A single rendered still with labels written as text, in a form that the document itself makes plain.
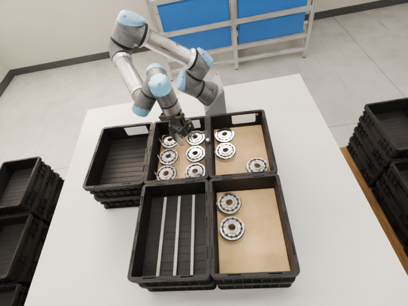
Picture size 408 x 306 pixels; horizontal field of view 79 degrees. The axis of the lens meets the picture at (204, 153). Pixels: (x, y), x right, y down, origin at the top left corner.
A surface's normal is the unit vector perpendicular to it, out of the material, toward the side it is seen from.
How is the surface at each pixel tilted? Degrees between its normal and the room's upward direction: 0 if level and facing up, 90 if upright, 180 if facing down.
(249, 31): 90
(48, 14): 90
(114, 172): 0
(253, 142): 0
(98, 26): 90
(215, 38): 90
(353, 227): 0
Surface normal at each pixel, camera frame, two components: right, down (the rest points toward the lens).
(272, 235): -0.15, -0.61
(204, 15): 0.07, 0.78
